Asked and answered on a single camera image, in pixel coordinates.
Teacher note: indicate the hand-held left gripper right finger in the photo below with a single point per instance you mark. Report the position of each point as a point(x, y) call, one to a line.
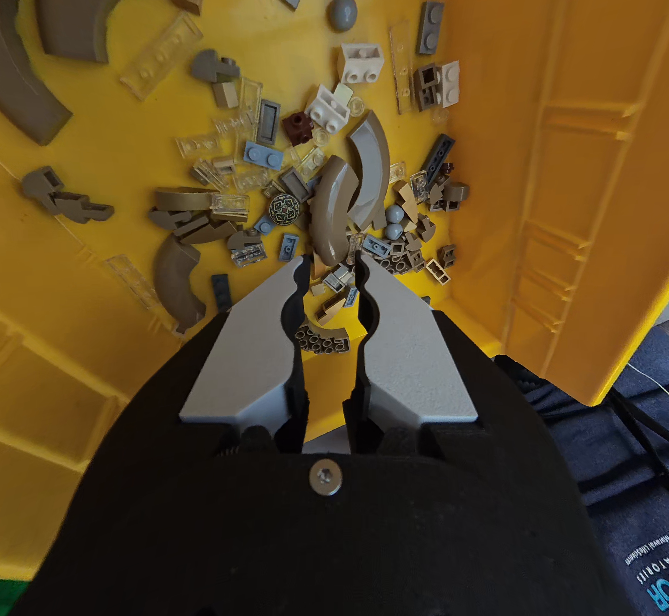
point(418, 365)

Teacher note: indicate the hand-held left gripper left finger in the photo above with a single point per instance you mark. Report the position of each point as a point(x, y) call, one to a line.
point(245, 365)

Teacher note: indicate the pile of lego pieces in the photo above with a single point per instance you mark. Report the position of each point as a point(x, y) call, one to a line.
point(334, 208)

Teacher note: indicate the yellow plastic bin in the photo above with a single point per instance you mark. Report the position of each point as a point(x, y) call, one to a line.
point(522, 104)

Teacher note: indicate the person's navy sweatshirt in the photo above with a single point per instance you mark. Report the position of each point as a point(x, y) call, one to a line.
point(616, 469)

